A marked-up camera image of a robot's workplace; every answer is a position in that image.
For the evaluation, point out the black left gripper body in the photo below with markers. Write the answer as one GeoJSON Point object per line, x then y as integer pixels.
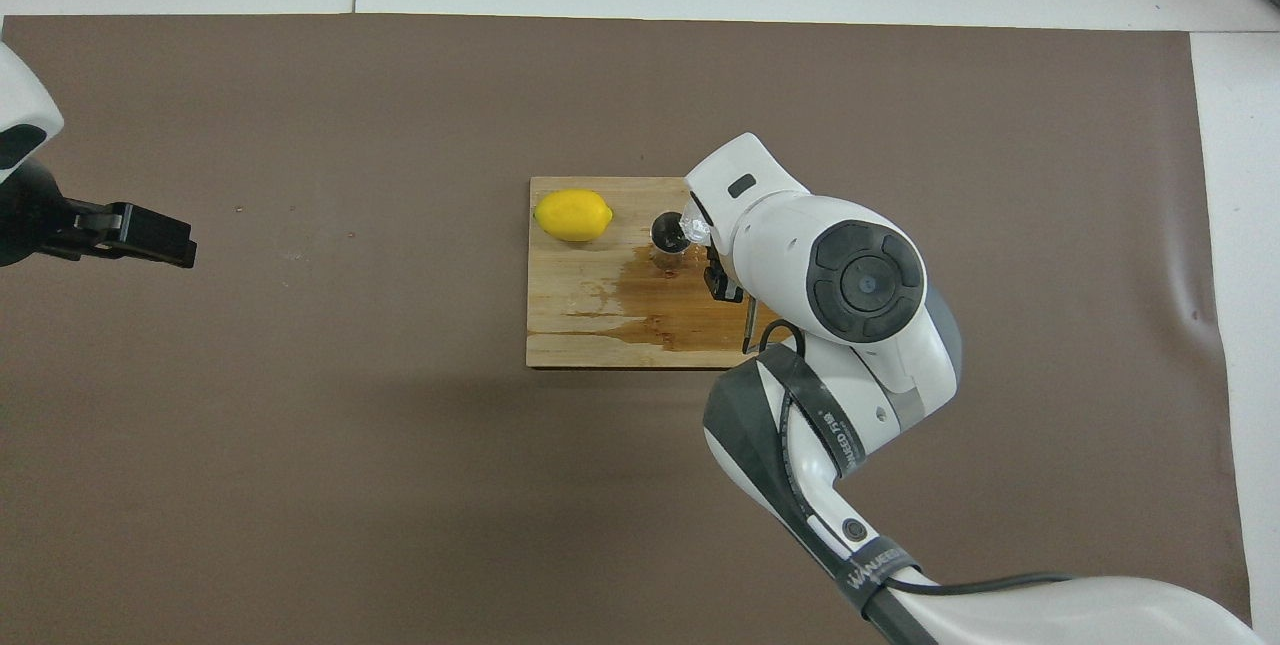
{"type": "Point", "coordinates": [25, 215]}

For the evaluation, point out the clear plastic cup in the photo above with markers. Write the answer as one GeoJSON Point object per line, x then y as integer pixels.
{"type": "Point", "coordinates": [695, 225]}

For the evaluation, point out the steel double jigger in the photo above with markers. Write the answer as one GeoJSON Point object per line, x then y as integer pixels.
{"type": "Point", "coordinates": [668, 230]}

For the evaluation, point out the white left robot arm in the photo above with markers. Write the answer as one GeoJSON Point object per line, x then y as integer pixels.
{"type": "Point", "coordinates": [20, 95]}

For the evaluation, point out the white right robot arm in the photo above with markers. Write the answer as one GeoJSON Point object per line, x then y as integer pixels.
{"type": "Point", "coordinates": [860, 325]}

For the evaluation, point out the wooden cutting board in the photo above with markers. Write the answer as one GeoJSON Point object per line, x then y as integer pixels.
{"type": "Point", "coordinates": [580, 325]}

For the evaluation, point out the yellow lemon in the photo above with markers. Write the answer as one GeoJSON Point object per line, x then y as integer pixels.
{"type": "Point", "coordinates": [572, 215]}

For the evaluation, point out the brown table mat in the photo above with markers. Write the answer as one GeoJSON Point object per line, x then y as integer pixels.
{"type": "Point", "coordinates": [300, 475]}

